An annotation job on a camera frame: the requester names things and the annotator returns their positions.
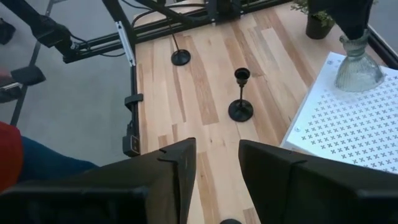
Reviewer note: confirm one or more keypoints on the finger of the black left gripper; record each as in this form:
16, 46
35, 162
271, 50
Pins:
357, 15
329, 6

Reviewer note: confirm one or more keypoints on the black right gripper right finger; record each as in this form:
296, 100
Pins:
326, 199

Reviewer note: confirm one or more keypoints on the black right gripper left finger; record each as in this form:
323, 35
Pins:
109, 199

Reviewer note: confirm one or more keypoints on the short black candlestick holder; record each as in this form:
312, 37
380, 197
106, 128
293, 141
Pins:
230, 222

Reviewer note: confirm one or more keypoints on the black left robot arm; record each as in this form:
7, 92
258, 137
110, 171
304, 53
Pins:
224, 7

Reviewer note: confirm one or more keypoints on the green potted plant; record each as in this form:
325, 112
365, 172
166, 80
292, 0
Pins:
317, 29

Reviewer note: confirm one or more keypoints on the black table clamp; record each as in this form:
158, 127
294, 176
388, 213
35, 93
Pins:
130, 146

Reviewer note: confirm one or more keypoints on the person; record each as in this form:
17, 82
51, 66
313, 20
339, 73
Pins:
46, 161

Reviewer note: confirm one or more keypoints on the white perforated metal shelf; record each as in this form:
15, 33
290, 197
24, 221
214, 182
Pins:
351, 124

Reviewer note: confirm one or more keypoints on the tall black candlestick holder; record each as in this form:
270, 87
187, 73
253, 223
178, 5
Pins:
240, 112

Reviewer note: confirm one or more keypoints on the medium black candlestick holder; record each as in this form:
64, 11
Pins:
181, 58

